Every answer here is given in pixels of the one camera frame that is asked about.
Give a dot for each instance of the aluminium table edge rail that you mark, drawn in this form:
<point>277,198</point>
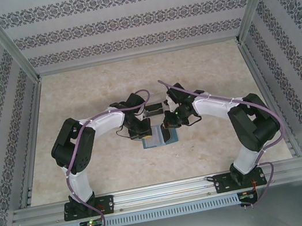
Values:
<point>271,100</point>
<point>32,142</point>

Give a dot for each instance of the teal leather card holder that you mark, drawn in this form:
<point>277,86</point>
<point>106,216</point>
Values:
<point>156,141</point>

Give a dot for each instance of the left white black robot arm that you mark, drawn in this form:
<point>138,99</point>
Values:
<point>78,184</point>

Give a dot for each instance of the aluminium mounting rail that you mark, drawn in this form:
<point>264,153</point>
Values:
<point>165,193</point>

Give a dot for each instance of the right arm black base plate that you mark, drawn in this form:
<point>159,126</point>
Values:
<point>223,183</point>

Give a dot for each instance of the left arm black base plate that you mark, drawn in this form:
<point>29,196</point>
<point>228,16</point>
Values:
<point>108,204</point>

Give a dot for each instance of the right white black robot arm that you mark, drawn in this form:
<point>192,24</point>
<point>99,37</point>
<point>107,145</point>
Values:
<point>246,157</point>

